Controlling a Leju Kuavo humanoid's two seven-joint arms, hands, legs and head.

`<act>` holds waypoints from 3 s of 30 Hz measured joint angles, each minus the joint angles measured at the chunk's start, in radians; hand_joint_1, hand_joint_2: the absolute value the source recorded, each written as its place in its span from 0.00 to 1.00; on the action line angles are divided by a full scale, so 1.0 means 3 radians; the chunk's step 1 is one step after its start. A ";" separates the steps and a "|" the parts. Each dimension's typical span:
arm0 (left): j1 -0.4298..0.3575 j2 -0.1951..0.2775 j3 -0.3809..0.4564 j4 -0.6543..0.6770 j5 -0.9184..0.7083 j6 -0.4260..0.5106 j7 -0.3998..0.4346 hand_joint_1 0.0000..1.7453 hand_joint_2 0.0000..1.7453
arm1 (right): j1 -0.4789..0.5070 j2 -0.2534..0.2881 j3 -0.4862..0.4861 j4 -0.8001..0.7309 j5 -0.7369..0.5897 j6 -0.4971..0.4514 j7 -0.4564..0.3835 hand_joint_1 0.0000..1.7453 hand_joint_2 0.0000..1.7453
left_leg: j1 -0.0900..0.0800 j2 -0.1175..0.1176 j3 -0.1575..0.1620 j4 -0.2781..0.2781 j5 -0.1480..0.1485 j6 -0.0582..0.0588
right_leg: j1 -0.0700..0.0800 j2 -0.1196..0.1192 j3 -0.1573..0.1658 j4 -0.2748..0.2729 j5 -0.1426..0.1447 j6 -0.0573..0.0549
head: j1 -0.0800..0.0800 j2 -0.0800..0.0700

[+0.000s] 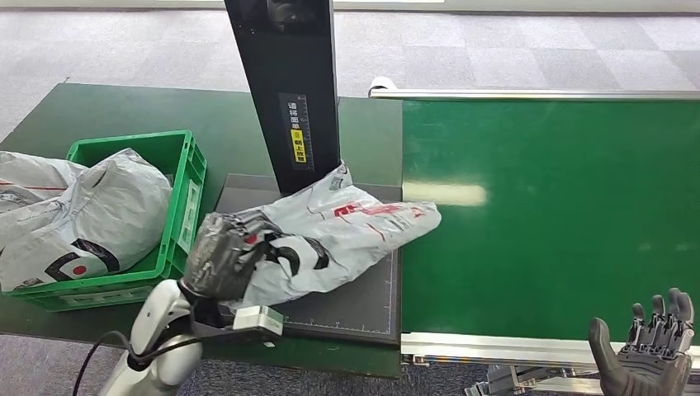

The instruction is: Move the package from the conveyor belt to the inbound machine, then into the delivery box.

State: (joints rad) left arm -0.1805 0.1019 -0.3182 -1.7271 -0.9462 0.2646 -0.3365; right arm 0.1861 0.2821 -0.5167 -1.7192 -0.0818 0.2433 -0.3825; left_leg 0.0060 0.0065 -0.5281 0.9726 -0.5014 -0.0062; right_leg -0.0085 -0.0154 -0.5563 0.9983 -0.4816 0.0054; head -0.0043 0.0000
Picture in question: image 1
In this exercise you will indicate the aluminium conveyor side rail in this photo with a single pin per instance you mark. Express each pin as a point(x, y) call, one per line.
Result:
point(492, 345)
point(519, 94)

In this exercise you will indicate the green plastic crate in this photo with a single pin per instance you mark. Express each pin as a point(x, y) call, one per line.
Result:
point(180, 218)

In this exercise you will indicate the yellow sticker on column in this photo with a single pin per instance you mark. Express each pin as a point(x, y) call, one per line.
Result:
point(298, 146)

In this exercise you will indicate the grey conveyor support bracket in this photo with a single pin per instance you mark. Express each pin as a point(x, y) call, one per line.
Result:
point(508, 382)

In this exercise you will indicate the white courier bag red line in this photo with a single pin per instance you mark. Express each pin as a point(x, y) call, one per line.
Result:
point(27, 175)

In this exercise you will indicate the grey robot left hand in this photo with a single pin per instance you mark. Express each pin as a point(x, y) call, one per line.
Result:
point(224, 257)

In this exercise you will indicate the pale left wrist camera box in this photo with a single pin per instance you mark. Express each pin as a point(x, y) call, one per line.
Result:
point(257, 320)

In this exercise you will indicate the dark green table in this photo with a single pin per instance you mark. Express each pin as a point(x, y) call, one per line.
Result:
point(137, 109)

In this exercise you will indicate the black scanner platform with ruler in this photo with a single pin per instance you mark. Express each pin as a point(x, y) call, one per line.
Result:
point(355, 306)

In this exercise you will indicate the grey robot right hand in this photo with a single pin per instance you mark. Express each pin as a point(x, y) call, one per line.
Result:
point(651, 361)

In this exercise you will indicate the white courier bag black logo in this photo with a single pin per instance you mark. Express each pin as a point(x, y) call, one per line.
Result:
point(104, 218)

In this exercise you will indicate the black scanner column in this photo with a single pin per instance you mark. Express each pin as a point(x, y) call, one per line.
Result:
point(290, 65)

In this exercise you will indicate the white courier bag red print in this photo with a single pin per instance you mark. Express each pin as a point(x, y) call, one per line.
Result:
point(339, 229)

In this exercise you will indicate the green conveyor belt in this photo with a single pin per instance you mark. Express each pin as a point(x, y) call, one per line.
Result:
point(574, 164)

